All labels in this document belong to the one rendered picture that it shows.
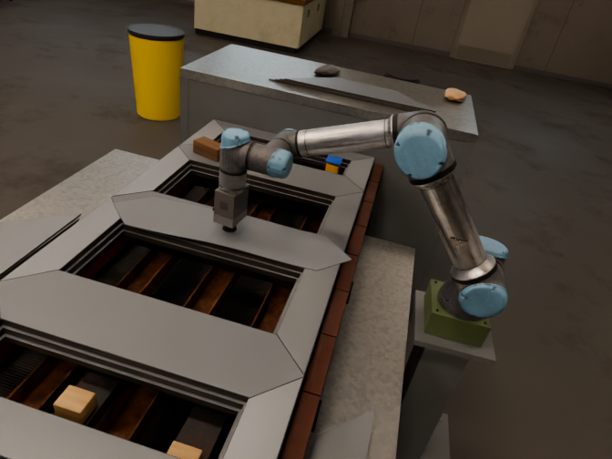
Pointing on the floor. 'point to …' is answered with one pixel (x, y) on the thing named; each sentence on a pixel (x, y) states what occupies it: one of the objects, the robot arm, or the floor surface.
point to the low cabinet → (260, 22)
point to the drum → (157, 69)
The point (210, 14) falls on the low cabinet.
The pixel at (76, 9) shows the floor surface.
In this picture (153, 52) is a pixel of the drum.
